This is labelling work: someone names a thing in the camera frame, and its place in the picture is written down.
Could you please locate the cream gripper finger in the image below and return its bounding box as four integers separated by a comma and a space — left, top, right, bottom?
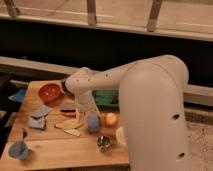
91, 109, 100, 116
76, 111, 82, 123

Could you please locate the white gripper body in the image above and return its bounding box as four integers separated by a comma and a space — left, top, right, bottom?
75, 95, 96, 112

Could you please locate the blue sponge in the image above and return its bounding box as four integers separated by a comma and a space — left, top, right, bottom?
87, 114, 100, 133

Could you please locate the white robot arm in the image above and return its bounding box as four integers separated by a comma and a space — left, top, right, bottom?
65, 55, 190, 171

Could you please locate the green plastic tray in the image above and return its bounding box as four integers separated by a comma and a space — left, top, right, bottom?
93, 90, 119, 110

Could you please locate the yellow banana toy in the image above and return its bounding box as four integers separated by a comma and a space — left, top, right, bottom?
55, 119, 83, 130

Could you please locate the small cream shell piece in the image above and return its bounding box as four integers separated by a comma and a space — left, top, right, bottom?
64, 129, 81, 137

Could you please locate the orange fruit toy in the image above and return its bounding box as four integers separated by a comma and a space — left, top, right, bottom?
104, 113, 118, 128

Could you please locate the small metal cup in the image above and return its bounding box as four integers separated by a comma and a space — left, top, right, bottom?
97, 135, 111, 152

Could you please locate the white plastic cup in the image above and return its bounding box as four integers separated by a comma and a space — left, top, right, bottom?
115, 127, 126, 147

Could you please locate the orange plastic bowl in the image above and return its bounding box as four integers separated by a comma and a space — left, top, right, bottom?
38, 83, 61, 103

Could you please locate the grey blue cloth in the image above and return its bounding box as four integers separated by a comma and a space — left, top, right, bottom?
28, 105, 51, 130

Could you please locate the blue cloth at table edge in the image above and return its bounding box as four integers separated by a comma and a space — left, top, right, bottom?
9, 89, 26, 103

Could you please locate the blue cup with utensil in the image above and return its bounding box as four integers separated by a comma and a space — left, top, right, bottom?
8, 129, 29, 160

